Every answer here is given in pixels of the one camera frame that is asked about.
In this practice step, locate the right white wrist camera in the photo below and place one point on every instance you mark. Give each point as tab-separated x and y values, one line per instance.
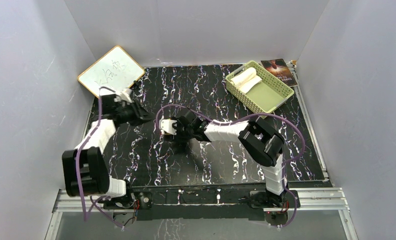
168	127

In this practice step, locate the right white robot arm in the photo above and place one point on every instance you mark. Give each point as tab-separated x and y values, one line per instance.
261	141

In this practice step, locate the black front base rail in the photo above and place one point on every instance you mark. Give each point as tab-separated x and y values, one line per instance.
202	212

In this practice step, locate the aluminium frame rail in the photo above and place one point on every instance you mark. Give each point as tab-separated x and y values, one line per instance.
312	199

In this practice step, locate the white towel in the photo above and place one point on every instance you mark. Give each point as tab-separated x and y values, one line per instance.
246	80

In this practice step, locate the dark book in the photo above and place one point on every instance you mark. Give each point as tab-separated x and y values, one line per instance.
280	70

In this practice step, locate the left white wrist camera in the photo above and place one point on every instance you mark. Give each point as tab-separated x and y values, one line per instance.
124	95

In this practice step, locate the green plastic basket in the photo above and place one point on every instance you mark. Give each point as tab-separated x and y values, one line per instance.
266	96

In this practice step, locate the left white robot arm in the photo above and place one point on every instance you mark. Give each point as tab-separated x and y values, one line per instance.
84	168

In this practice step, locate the wood framed whiteboard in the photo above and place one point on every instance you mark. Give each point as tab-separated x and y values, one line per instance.
116	70

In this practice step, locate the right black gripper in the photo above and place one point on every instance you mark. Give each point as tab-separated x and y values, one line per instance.
178	135

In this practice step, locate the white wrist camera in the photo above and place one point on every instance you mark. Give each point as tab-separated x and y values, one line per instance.
168	127
124	95

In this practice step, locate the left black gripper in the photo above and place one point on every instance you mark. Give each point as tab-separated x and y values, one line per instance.
140	114

